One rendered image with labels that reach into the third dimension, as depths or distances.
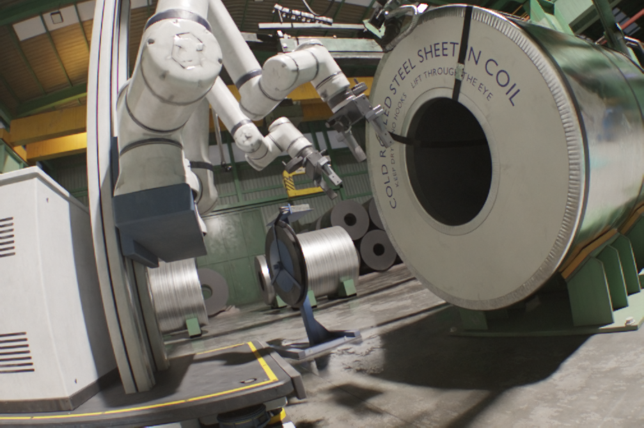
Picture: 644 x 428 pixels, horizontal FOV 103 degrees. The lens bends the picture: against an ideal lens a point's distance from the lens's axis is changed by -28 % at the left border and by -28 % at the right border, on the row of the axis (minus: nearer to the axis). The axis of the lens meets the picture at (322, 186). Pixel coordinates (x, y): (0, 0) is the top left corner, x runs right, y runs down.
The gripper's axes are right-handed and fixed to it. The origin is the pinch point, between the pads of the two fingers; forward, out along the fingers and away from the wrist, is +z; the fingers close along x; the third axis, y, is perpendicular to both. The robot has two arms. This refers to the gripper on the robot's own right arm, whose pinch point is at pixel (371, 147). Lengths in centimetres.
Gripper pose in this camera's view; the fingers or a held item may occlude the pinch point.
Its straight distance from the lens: 98.0
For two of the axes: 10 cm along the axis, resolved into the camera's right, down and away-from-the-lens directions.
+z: 5.4, 8.4, 0.6
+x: 4.4, -2.2, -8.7
